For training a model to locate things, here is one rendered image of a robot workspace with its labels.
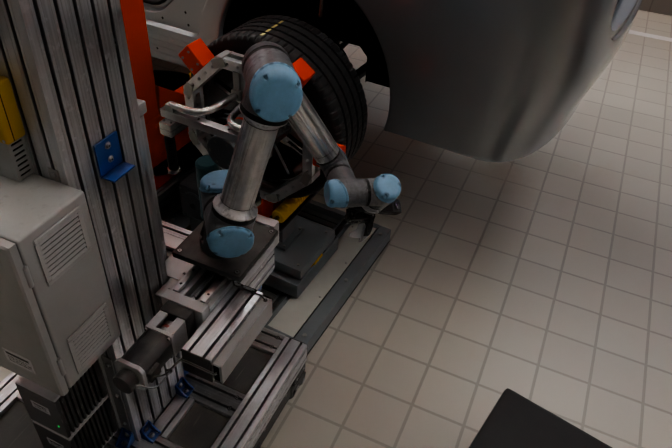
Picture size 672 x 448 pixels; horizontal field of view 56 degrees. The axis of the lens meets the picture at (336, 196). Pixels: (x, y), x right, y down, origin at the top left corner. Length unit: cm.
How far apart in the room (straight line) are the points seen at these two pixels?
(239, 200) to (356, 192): 31
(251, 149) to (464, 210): 206
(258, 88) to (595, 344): 199
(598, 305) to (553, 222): 57
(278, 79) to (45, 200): 54
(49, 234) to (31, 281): 10
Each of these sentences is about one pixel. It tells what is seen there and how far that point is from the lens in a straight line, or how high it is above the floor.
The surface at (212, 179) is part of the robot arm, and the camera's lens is 172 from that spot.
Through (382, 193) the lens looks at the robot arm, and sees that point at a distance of 163.
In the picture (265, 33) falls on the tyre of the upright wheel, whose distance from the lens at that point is 222.
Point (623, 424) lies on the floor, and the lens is 271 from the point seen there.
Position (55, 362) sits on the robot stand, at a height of 88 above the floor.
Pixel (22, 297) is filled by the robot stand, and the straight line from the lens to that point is 142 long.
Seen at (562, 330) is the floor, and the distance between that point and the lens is 291.
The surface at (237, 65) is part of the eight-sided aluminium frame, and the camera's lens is 215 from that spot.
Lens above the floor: 206
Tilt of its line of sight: 38 degrees down
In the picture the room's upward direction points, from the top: 3 degrees clockwise
